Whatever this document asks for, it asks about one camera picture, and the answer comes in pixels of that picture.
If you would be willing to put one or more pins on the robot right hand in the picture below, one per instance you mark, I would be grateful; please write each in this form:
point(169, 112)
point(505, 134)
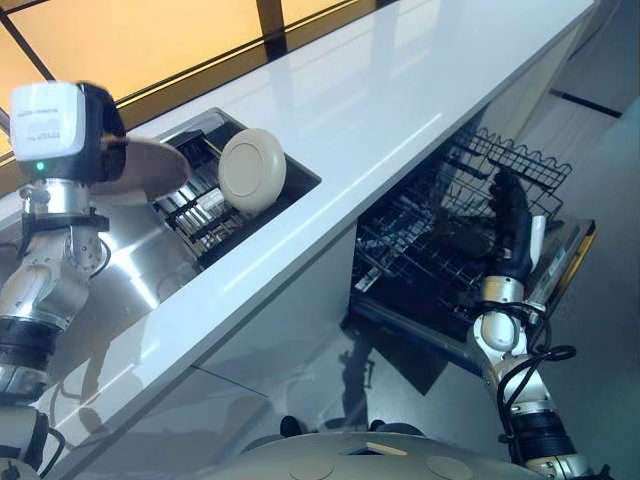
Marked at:
point(515, 235)

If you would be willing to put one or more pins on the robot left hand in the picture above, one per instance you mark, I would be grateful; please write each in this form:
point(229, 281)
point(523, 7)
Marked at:
point(47, 125)

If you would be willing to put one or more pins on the brown round plate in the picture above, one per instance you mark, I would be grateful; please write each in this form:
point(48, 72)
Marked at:
point(157, 170)

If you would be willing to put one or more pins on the robot right arm silver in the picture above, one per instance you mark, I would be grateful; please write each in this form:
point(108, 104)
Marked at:
point(530, 400)

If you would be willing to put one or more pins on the robot left arm silver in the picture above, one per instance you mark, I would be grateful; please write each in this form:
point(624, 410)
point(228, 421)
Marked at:
point(50, 285)

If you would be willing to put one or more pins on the dishwasher door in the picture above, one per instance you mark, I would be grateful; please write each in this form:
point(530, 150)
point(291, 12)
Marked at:
point(565, 260)

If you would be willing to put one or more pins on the dark plate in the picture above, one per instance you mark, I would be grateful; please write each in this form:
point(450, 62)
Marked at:
point(470, 237)

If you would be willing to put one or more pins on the stainless steel sink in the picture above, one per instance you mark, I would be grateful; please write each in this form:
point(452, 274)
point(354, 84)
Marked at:
point(130, 260)

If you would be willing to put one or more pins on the black dish rack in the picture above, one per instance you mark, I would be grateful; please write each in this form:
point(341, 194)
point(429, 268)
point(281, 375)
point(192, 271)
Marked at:
point(197, 220)

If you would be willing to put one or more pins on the cream round plate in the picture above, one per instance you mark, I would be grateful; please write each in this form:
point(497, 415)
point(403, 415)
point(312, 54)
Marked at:
point(252, 170)

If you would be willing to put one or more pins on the white counter cabinet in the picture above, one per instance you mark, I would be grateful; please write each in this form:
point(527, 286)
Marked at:
point(280, 320)

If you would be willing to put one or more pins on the robot torso grey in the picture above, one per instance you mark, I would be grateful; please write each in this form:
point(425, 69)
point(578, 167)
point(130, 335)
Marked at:
point(380, 460)

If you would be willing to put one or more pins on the robot dark foot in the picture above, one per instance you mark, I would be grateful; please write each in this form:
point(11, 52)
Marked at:
point(292, 427)

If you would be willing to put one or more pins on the dark window frame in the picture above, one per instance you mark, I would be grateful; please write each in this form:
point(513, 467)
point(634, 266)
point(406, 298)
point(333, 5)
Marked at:
point(274, 42)

